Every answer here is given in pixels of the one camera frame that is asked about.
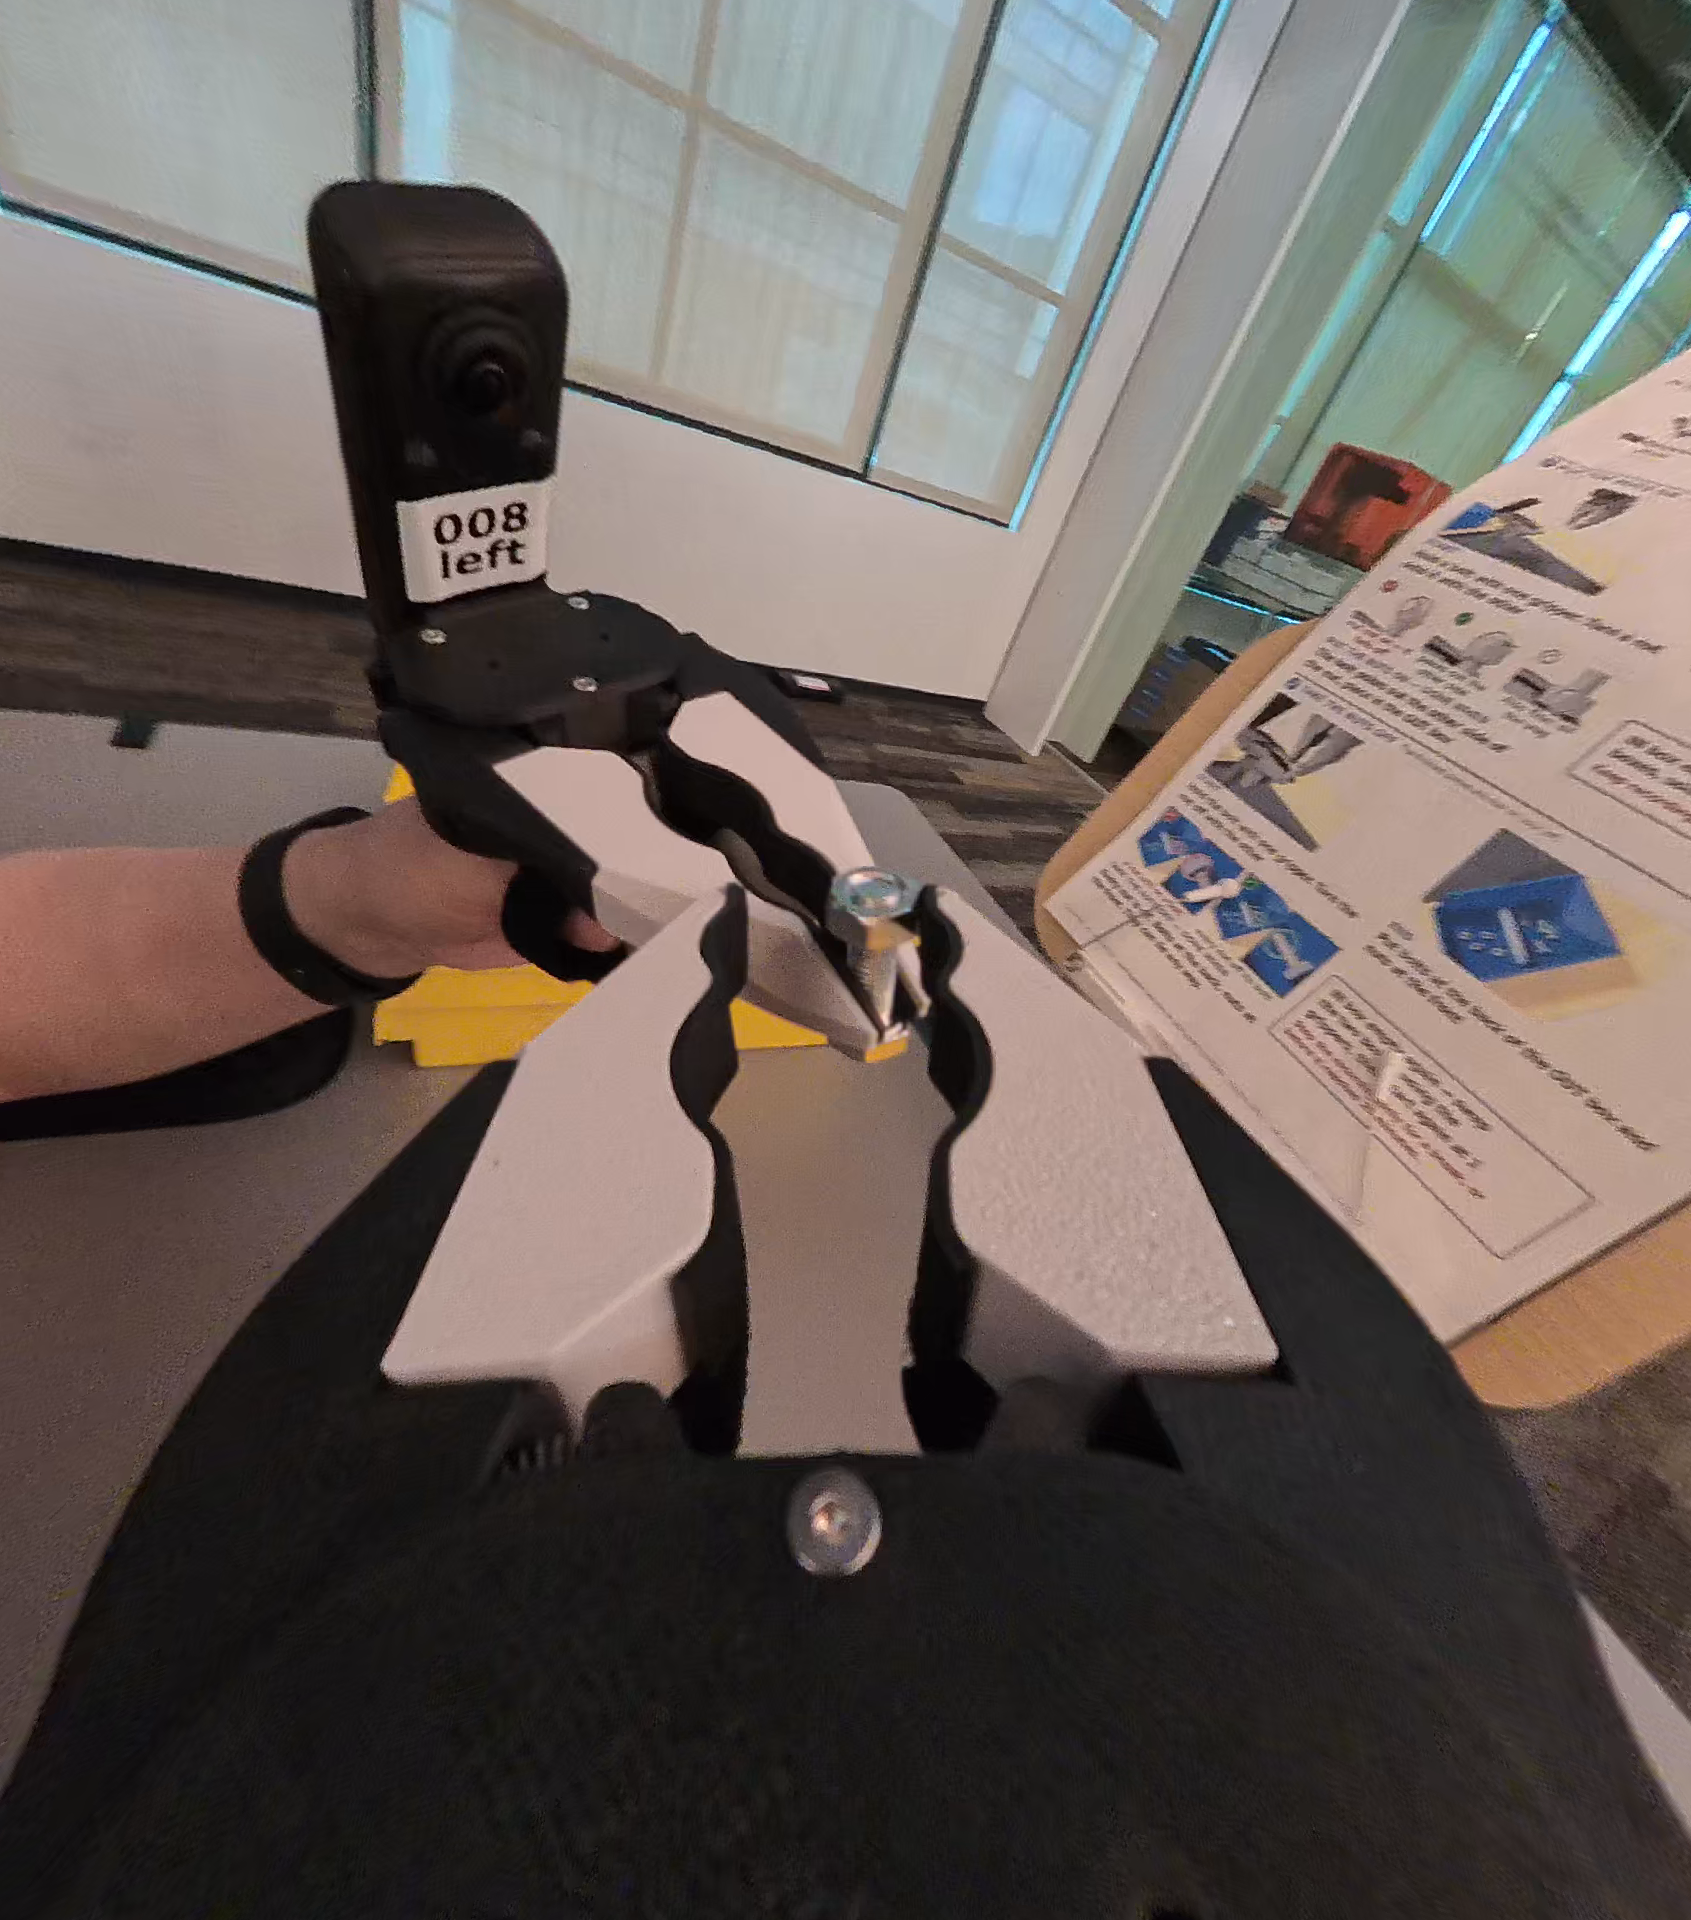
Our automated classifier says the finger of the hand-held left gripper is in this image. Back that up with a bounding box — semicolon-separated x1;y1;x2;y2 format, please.
491;745;917;1066
664;695;937;1023

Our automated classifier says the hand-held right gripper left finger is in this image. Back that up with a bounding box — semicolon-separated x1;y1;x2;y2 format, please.
380;886;753;1455

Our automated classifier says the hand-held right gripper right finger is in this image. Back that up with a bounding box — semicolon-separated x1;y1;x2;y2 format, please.
905;886;1282;1455

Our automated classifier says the yellow plastic bin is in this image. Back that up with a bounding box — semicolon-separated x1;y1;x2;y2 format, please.
373;765;923;1070

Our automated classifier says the steel hex bolt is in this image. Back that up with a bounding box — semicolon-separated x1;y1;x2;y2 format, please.
827;870;932;1052

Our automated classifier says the person's left forearm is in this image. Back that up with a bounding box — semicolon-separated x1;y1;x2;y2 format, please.
0;842;336;1116

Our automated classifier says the person's left hand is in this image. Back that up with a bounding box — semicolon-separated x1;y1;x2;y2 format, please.
290;802;625;980

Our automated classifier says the black wristband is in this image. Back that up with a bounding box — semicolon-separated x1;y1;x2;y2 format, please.
236;812;420;1010

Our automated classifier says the large grid window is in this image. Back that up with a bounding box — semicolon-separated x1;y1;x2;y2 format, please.
0;0;1222;529

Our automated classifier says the black textured pad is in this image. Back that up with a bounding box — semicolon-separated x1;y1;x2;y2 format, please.
0;1010;356;1149

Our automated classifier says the instruction sheet on board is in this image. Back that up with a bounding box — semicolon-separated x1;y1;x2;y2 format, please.
1033;321;1691;1411

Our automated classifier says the printed instruction sheet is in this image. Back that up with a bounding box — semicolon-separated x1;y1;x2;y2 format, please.
1047;328;1691;1263

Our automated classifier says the red orange box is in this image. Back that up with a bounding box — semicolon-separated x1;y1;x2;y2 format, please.
1284;443;1455;573

